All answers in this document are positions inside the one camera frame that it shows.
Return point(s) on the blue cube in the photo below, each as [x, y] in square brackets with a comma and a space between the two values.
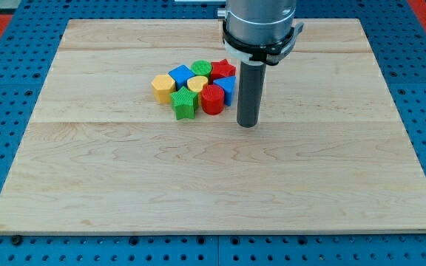
[181, 74]

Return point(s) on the green star block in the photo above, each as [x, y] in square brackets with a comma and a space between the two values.
[184, 103]

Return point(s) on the blue triangle block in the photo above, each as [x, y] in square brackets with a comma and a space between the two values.
[228, 85]

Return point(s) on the yellow heart block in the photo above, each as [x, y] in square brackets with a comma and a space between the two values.
[197, 84]

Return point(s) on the yellow hexagon block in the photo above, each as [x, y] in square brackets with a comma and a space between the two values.
[163, 86]

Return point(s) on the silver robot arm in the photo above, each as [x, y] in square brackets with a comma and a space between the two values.
[259, 33]

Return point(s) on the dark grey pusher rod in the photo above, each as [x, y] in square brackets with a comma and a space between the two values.
[250, 94]

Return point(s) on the wooden board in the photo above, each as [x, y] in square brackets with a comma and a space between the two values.
[100, 156]

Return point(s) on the red cylinder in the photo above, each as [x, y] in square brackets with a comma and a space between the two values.
[212, 99]

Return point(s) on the green cylinder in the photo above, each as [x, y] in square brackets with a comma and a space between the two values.
[201, 68]

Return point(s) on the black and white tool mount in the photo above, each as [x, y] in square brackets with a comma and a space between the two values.
[256, 55]

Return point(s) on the red star block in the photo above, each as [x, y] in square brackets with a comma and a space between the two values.
[221, 69]

